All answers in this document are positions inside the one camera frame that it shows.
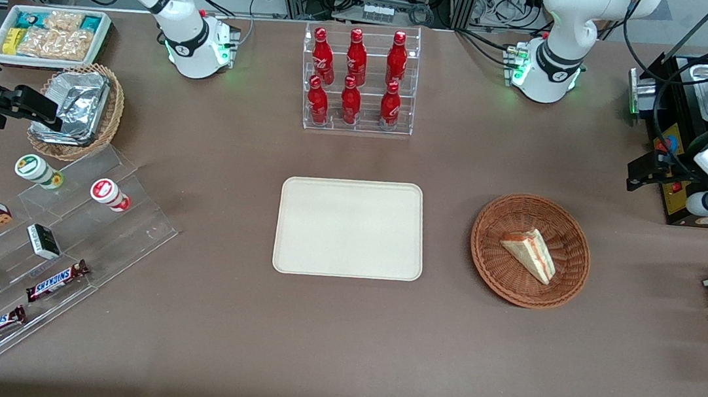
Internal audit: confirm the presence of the triangular sandwich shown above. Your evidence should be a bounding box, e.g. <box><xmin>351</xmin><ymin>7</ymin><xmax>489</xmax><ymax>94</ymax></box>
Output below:
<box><xmin>495</xmin><ymin>224</ymin><xmax>560</xmax><ymax>286</ymax></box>

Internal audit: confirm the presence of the wicker basket with foil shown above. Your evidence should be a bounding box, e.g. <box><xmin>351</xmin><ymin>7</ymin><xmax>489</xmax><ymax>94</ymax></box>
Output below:
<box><xmin>25</xmin><ymin>57</ymin><xmax>129</xmax><ymax>167</ymax></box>

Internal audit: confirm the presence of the empty brown wicker basket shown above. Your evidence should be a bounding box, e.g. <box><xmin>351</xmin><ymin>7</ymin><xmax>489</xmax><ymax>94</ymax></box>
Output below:
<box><xmin>464</xmin><ymin>188</ymin><xmax>598</xmax><ymax>314</ymax></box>

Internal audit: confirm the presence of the cream plastic tray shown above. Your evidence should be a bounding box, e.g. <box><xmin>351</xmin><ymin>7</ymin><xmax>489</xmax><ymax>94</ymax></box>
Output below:
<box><xmin>272</xmin><ymin>170</ymin><xmax>432</xmax><ymax>288</ymax></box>

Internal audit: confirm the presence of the black food warmer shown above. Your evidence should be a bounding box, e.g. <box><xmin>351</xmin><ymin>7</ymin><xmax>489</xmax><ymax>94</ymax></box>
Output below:
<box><xmin>614</xmin><ymin>1</ymin><xmax>708</xmax><ymax>230</ymax></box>

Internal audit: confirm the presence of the aluminium foil container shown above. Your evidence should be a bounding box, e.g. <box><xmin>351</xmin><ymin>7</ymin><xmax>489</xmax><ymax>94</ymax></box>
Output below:
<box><xmin>29</xmin><ymin>65</ymin><xmax>113</xmax><ymax>150</ymax></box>

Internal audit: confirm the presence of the yellow snack packet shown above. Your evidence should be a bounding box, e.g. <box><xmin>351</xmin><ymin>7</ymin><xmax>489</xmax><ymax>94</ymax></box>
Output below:
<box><xmin>1</xmin><ymin>26</ymin><xmax>25</xmax><ymax>57</ymax></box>

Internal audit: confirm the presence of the large clear cracker bag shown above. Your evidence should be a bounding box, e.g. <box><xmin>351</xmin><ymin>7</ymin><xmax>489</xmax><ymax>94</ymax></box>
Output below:
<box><xmin>16</xmin><ymin>24</ymin><xmax>94</xmax><ymax>63</ymax></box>

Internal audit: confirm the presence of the green lid yogurt cup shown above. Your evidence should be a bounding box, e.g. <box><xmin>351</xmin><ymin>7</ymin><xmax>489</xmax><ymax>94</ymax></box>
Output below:
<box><xmin>12</xmin><ymin>152</ymin><xmax>66</xmax><ymax>191</ymax></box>

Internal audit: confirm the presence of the small clear cracker bag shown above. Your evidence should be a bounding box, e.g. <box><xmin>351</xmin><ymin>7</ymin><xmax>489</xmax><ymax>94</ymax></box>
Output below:
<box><xmin>43</xmin><ymin>9</ymin><xmax>85</xmax><ymax>33</ymax></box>

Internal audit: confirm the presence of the red lid yogurt cup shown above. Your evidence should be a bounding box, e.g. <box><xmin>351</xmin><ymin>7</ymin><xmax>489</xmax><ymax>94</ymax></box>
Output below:
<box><xmin>88</xmin><ymin>177</ymin><xmax>133</xmax><ymax>214</ymax></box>

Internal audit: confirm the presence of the clear acrylic stepped shelf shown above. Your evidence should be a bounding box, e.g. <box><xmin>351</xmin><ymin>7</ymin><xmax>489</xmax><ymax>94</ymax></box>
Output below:
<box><xmin>0</xmin><ymin>134</ymin><xmax>187</xmax><ymax>384</ymax></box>

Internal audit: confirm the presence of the red cola bottle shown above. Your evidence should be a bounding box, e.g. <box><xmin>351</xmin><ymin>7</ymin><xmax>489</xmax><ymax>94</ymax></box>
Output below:
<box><xmin>338</xmin><ymin>75</ymin><xmax>364</xmax><ymax>126</ymax></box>
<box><xmin>304</xmin><ymin>75</ymin><xmax>332</xmax><ymax>127</ymax></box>
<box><xmin>309</xmin><ymin>26</ymin><xmax>340</xmax><ymax>86</ymax></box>
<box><xmin>378</xmin><ymin>80</ymin><xmax>404</xmax><ymax>132</ymax></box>
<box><xmin>344</xmin><ymin>27</ymin><xmax>371</xmax><ymax>87</ymax></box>
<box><xmin>384</xmin><ymin>29</ymin><xmax>411</xmax><ymax>88</ymax></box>

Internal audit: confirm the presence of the clear acrylic bottle rack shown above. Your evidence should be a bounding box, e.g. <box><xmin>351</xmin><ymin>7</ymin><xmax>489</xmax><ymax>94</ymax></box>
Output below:
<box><xmin>294</xmin><ymin>16</ymin><xmax>424</xmax><ymax>141</ymax></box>

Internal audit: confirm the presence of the white power strip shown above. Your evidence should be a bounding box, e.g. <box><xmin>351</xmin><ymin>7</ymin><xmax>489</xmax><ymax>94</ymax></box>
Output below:
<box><xmin>360</xmin><ymin>1</ymin><xmax>396</xmax><ymax>24</ymax></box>

